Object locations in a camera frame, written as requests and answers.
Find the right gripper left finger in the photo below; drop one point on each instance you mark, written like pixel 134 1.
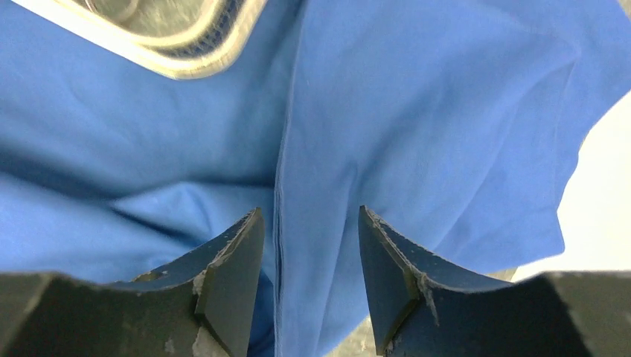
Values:
pixel 200 304

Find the blue surgical wrap cloth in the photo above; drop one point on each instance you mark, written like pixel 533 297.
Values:
pixel 458 122

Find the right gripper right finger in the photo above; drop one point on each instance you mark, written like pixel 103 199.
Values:
pixel 423 305

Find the metal mesh tray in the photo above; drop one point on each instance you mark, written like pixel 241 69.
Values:
pixel 213 51

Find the steel instrument pan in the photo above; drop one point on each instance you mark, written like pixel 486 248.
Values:
pixel 157 22

